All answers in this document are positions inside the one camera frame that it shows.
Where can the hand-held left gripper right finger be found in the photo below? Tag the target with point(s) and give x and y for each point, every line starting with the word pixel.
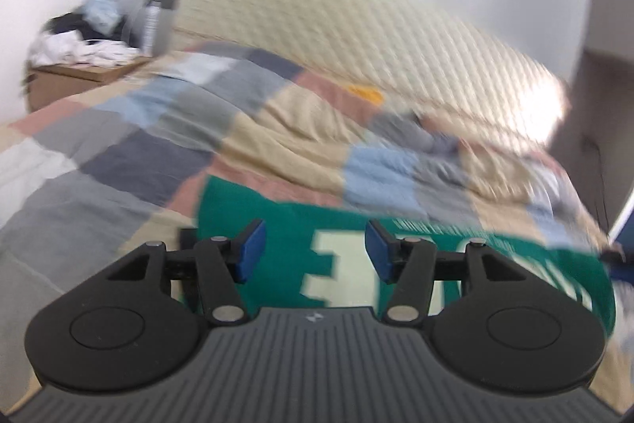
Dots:
pixel 381 249

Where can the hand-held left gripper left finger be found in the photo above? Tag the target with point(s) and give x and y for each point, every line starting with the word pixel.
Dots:
pixel 250 249

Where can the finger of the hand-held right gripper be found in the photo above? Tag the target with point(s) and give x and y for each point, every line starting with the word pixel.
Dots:
pixel 614 255

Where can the green sweatshirt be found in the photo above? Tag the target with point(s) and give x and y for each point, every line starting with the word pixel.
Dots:
pixel 287 229

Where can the pile of white clothes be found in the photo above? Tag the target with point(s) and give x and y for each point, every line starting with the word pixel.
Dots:
pixel 94 51

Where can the grey wardrobe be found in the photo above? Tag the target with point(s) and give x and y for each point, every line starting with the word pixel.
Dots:
pixel 599 115

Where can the yellow cloth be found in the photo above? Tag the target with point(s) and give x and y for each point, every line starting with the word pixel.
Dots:
pixel 366 93

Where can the checkered blanket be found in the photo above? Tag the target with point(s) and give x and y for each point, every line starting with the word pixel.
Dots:
pixel 124 130

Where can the cream quilted headboard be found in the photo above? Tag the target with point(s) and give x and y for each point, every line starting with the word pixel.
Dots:
pixel 346 21

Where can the grey bottle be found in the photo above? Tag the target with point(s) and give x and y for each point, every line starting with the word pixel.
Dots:
pixel 156 29

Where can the cardboard box nightstand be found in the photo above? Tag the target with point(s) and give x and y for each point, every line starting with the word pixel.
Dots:
pixel 69 83

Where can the light blue plastic bag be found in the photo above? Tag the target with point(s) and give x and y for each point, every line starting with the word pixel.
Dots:
pixel 101 9

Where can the dark cloth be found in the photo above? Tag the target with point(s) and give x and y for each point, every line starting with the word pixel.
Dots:
pixel 69 24

